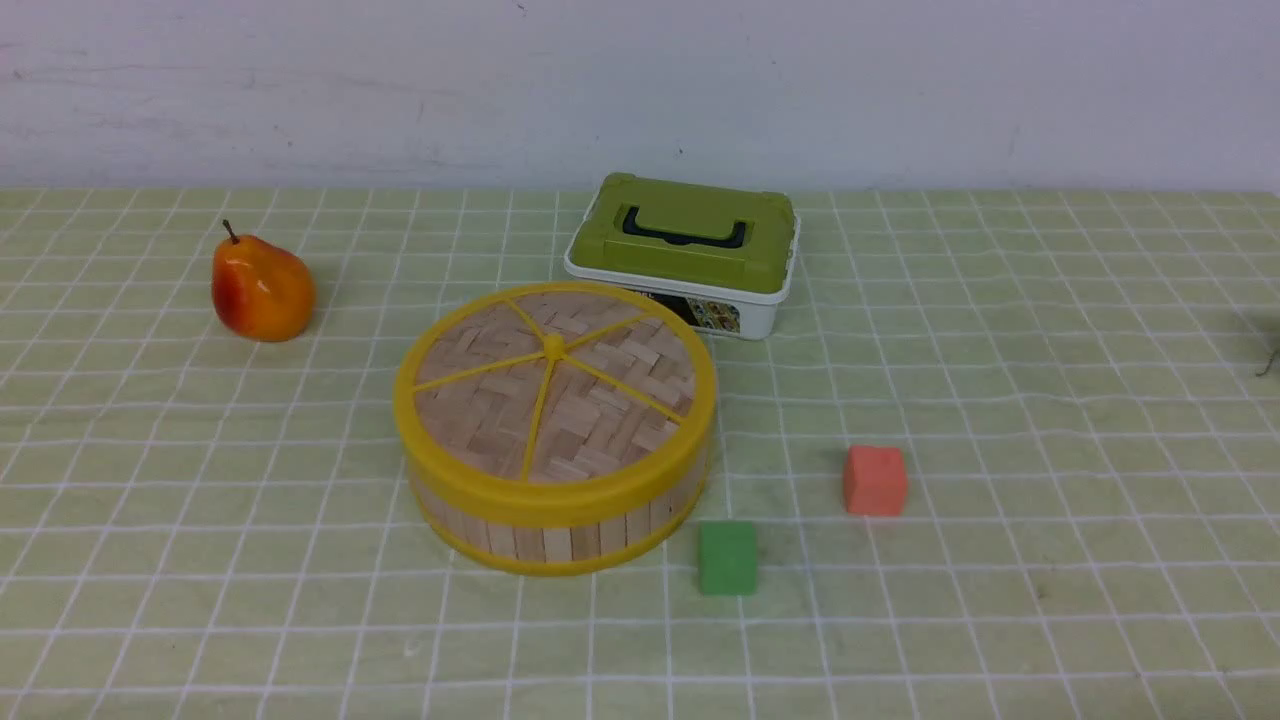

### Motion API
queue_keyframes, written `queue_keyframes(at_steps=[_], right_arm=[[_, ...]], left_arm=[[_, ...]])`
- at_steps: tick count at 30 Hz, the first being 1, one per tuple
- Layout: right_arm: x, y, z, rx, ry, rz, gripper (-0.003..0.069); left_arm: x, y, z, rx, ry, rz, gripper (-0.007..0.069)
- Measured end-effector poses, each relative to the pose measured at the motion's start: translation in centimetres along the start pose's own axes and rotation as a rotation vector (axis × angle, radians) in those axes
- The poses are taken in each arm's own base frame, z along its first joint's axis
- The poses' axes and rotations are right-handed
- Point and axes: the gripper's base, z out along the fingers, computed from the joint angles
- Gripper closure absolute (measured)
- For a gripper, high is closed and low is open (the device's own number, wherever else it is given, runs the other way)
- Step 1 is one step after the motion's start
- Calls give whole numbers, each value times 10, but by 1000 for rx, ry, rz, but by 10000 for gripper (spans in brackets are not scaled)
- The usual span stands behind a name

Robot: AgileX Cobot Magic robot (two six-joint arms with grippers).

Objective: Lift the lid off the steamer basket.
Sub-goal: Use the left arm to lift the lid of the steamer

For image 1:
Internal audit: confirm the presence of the yellow woven bamboo steamer lid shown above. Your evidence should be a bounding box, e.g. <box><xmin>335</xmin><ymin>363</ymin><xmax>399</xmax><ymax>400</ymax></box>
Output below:
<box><xmin>390</xmin><ymin>282</ymin><xmax>718</xmax><ymax>527</ymax></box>

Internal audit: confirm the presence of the bamboo steamer basket yellow rim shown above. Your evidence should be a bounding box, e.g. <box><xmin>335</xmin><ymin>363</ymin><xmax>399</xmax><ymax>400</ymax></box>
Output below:
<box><xmin>408</xmin><ymin>445</ymin><xmax>712</xmax><ymax>577</ymax></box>

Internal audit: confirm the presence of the green white plastic storage box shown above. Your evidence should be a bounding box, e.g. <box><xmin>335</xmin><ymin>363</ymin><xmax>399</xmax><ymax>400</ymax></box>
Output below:
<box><xmin>563</xmin><ymin>172</ymin><xmax>801</xmax><ymax>341</ymax></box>

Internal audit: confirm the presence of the green foam cube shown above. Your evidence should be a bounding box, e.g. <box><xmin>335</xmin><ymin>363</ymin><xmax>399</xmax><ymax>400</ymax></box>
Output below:
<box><xmin>698</xmin><ymin>520</ymin><xmax>759</xmax><ymax>597</ymax></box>

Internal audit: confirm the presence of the red foam cube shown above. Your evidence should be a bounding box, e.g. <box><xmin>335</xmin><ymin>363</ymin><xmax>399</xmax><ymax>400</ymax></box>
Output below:
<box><xmin>842</xmin><ymin>445</ymin><xmax>909</xmax><ymax>518</ymax></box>

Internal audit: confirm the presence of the orange red toy pear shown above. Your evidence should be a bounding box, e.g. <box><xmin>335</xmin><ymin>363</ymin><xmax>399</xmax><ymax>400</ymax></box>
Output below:
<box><xmin>211</xmin><ymin>219</ymin><xmax>316</xmax><ymax>343</ymax></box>

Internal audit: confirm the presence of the green checkered tablecloth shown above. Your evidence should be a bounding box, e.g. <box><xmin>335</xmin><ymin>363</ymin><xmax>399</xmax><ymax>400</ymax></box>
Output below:
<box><xmin>1</xmin><ymin>188</ymin><xmax>1279</xmax><ymax>719</ymax></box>

